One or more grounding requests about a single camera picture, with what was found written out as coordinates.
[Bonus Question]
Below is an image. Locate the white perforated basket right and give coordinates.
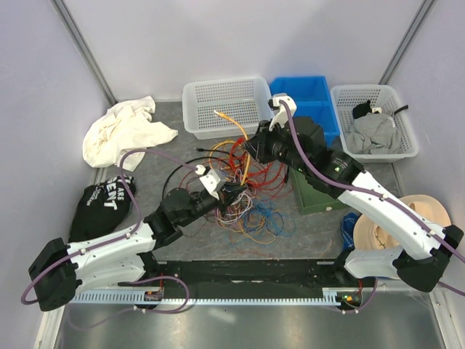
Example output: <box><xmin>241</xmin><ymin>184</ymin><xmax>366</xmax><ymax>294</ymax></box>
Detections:
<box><xmin>331</xmin><ymin>84</ymin><xmax>419</xmax><ymax>163</ymax></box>

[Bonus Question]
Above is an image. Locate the blue cloth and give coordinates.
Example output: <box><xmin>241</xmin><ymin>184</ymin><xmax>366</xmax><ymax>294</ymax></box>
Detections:
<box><xmin>340</xmin><ymin>212</ymin><xmax>360</xmax><ymax>250</ymax></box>

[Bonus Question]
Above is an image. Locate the blue plastic bin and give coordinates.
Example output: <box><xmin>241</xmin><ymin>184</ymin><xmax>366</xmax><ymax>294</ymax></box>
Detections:
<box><xmin>270</xmin><ymin>76</ymin><xmax>340</xmax><ymax>147</ymax></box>

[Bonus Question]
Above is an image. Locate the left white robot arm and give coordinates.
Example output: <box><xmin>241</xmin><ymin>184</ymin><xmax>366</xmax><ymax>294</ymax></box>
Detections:
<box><xmin>21</xmin><ymin>161</ymin><xmax>246</xmax><ymax>312</ymax></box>

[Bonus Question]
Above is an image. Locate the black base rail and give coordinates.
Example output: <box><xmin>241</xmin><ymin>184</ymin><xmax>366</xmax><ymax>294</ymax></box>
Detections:
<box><xmin>139</xmin><ymin>259</ymin><xmax>360</xmax><ymax>298</ymax></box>

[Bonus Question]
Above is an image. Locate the orange yellow cable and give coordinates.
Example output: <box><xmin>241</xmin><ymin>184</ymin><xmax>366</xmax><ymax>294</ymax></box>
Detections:
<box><xmin>206</xmin><ymin>139</ymin><xmax>240</xmax><ymax>172</ymax></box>

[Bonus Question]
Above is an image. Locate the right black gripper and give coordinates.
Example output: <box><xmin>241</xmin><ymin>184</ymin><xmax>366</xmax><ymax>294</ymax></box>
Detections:
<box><xmin>242</xmin><ymin>117</ymin><xmax>310</xmax><ymax>175</ymax></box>

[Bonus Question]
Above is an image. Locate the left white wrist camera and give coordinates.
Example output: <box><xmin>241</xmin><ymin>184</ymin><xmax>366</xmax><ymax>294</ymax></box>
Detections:
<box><xmin>195</xmin><ymin>164</ymin><xmax>226</xmax><ymax>200</ymax></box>

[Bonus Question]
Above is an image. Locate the beige bucket hat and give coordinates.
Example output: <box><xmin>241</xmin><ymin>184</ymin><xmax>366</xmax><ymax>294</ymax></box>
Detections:
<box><xmin>352</xmin><ymin>194</ymin><xmax>453</xmax><ymax>281</ymax></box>

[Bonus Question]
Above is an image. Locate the cream white cloth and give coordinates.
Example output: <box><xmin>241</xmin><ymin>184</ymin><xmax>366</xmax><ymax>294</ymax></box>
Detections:
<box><xmin>82</xmin><ymin>96</ymin><xmax>178</xmax><ymax>168</ymax></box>

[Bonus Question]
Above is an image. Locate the tangled thin wire pile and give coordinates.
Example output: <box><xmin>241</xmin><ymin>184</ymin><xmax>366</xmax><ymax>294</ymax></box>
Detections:
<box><xmin>181</xmin><ymin>159</ymin><xmax>291</xmax><ymax>255</ymax></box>

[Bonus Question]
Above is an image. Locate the grey garment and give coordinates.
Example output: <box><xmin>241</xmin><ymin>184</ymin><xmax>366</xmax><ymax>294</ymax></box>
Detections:
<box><xmin>346</xmin><ymin>113</ymin><xmax>401</xmax><ymax>155</ymax></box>

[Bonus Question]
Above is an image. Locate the slotted cable duct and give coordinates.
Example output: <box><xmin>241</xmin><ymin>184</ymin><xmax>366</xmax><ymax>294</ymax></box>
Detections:
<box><xmin>70</xmin><ymin>289</ymin><xmax>341</xmax><ymax>306</ymax></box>

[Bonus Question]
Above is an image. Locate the white perforated basket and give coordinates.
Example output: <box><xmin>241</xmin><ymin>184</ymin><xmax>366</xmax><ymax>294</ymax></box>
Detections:
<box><xmin>331</xmin><ymin>84</ymin><xmax>419</xmax><ymax>163</ymax></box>
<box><xmin>182</xmin><ymin>76</ymin><xmax>273</xmax><ymax>140</ymax></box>

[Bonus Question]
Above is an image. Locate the black sock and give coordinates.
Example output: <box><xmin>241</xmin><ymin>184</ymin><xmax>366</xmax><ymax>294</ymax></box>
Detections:
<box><xmin>352</xmin><ymin>100</ymin><xmax>372</xmax><ymax>119</ymax></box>

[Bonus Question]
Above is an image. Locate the white perforated basket left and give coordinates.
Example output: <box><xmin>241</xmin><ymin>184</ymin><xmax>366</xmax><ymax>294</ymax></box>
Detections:
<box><xmin>182</xmin><ymin>76</ymin><xmax>273</xmax><ymax>140</ymax></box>

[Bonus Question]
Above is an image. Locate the blue thin wire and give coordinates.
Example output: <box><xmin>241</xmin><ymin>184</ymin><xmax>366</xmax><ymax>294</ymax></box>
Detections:
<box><xmin>232</xmin><ymin>203</ymin><xmax>288</xmax><ymax>244</ymax></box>

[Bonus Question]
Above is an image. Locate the red ethernet cable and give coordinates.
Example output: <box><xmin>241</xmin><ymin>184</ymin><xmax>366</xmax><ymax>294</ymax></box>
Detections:
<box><xmin>227</xmin><ymin>136</ymin><xmax>291</xmax><ymax>193</ymax></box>

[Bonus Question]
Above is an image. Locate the green plastic tray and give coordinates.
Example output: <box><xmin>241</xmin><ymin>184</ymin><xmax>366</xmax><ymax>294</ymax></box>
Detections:
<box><xmin>289</xmin><ymin>169</ymin><xmax>347</xmax><ymax>215</ymax></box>

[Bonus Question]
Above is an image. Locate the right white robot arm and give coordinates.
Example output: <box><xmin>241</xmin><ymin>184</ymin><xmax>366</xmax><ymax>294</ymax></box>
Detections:
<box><xmin>244</xmin><ymin>94</ymin><xmax>464</xmax><ymax>292</ymax></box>

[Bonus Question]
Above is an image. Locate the yellow ethernet cable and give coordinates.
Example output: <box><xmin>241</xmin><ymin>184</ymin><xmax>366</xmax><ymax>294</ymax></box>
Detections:
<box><xmin>214</xmin><ymin>111</ymin><xmax>251</xmax><ymax>186</ymax></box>

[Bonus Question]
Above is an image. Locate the black printed t-shirt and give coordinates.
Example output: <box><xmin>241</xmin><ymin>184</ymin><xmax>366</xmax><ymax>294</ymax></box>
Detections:
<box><xmin>68</xmin><ymin>175</ymin><xmax>137</xmax><ymax>243</ymax></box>

